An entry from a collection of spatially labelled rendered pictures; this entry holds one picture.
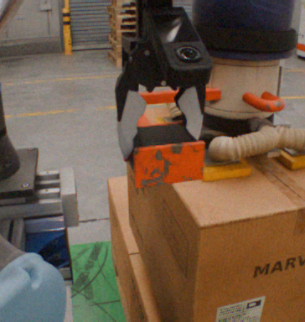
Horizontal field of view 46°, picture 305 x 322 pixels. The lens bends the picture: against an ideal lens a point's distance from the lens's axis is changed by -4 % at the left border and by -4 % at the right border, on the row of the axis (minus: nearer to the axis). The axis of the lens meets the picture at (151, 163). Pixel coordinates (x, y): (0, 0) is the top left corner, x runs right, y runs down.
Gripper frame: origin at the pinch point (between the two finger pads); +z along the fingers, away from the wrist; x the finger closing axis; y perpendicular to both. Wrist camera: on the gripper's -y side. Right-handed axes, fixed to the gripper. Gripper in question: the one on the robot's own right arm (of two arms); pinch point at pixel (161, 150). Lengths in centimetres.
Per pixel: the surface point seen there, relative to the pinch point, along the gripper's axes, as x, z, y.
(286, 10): -30.3, -16.9, 20.4
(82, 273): 11, 122, 113
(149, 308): -7, 67, 33
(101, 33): -108, 89, 943
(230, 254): -12.1, 19.9, -0.1
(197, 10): -15.5, -15.8, 29.0
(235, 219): -12.3, 13.1, 0.3
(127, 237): -7, 67, 69
